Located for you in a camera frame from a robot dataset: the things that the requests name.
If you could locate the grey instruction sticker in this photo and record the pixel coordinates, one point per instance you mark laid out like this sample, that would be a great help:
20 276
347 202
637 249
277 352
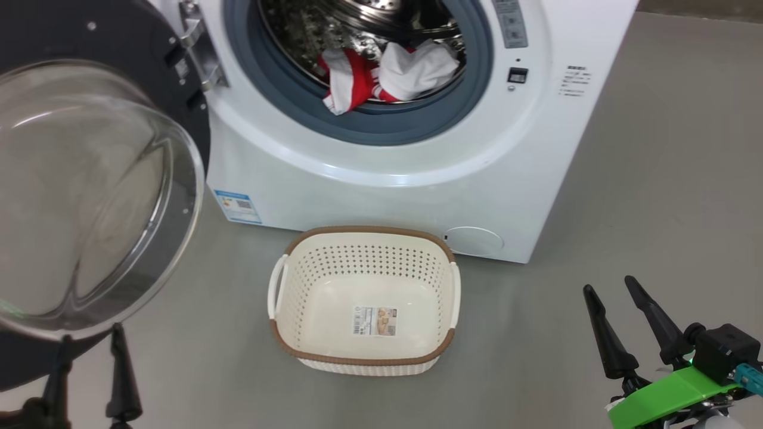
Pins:
511 24

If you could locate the metal washing machine door hinge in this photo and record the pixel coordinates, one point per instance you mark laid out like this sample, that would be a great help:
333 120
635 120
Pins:
199 53

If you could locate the black round glass washer door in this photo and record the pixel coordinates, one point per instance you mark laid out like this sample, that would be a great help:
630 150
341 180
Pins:
89 179

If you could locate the blue energy label sticker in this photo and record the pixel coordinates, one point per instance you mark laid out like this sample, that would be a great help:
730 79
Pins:
237 206

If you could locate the cream perforated laundry basket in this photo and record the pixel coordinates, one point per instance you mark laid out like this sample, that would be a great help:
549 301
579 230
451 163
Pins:
310 280

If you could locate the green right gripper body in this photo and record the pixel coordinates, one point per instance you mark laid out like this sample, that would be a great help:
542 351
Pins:
673 399

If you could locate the black door latch socket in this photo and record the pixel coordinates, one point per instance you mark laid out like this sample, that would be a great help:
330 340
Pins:
517 75

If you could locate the stainless steel washing machine drum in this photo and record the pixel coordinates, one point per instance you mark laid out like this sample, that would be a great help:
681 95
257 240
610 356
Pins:
310 30

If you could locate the paper product label sticker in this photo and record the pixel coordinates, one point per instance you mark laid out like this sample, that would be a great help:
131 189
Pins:
374 322

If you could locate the white front-load washing machine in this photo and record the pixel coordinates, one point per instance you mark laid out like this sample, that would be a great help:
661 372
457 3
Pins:
387 196

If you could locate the round white filter cover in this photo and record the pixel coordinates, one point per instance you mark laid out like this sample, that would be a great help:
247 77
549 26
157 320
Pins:
474 241

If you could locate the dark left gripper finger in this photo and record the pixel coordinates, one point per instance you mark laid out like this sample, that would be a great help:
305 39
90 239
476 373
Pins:
58 387
123 393

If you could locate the red and white garment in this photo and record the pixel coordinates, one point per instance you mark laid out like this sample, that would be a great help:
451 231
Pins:
417 71

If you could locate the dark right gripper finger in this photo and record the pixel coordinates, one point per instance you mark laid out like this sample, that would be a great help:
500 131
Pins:
614 351
664 333

